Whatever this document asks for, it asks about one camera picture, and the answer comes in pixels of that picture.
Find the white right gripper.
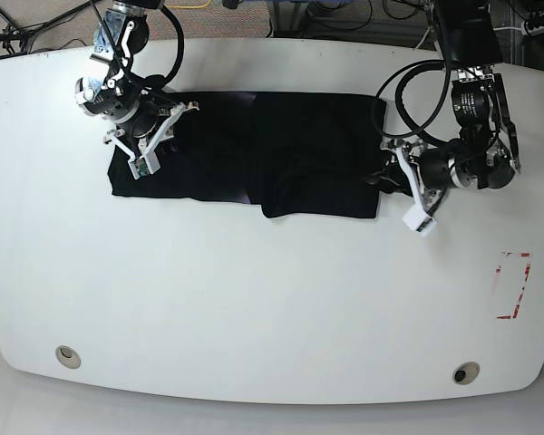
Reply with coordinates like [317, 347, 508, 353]
[103, 100, 199, 161]

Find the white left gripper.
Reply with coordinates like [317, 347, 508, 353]
[379, 139, 448, 216]

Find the black T-shirt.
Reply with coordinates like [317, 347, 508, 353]
[108, 92, 411, 219]

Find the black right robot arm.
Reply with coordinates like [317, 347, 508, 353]
[75, 1, 199, 171]

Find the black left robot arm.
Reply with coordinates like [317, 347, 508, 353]
[383, 1, 521, 224]

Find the red tape rectangle marker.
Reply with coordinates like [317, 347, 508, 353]
[491, 252, 532, 320]

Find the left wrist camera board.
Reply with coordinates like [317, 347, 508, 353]
[403, 204, 437, 237]

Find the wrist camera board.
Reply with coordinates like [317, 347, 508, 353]
[403, 204, 437, 237]
[128, 153, 160, 179]

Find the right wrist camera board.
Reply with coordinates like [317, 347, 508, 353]
[128, 153, 160, 179]

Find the right table cable grommet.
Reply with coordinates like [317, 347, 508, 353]
[452, 362, 481, 385]

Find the table cable grommet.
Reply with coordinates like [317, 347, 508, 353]
[55, 346, 81, 370]
[452, 362, 481, 385]

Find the left table cable grommet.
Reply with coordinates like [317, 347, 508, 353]
[55, 346, 81, 370]

